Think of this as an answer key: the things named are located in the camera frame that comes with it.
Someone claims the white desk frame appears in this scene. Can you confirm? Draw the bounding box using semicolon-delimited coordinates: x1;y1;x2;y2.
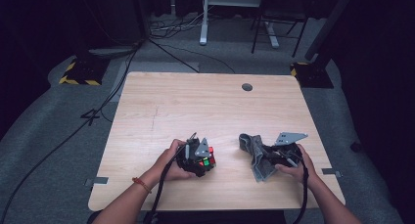
199;0;281;50

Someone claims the bundle of floor cables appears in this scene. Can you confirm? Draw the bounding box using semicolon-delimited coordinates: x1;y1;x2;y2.
150;5;211;40

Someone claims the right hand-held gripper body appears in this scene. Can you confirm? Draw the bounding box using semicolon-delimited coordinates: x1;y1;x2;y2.
270;131;309;168

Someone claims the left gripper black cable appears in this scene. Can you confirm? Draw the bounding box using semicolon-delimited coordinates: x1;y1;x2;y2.
143;131;198;224

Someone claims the red string bracelet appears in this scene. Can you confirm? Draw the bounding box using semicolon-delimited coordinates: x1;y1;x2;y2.
131;176;154;195

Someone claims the black yellow striped stand base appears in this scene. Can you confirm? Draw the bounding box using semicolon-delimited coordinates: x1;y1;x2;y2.
58;56;111;86
290;61;335;89

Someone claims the person's right hand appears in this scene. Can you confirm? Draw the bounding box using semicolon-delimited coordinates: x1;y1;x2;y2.
274;144;318;186

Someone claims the black metal chair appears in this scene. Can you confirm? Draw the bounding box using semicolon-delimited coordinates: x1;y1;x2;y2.
250;0;309;59

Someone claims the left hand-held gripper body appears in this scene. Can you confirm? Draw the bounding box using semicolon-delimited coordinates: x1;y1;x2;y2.
176;131;212;179

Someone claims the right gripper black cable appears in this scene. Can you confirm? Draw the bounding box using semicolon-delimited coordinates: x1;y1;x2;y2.
292;152;311;224

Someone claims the grey fluffy cloth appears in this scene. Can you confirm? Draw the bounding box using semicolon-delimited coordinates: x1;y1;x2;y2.
238;133;279;183

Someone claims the long black floor cable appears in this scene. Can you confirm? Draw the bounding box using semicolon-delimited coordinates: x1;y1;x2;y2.
0;41;142;218

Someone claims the person's left hand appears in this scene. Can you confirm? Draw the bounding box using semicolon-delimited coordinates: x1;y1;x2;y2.
153;138;197;183

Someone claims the grey tape strip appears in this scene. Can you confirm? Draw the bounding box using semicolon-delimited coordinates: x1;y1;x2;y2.
320;167;344;179
84;176;110;188

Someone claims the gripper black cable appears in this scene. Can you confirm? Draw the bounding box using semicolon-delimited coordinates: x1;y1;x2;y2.
292;152;311;224
143;131;198;224

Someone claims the multicoloured puzzle cube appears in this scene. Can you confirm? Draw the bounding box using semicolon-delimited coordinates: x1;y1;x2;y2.
198;146;217;169

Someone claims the slanted dark metal pole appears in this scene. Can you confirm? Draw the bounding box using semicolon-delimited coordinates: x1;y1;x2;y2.
304;0;357;63

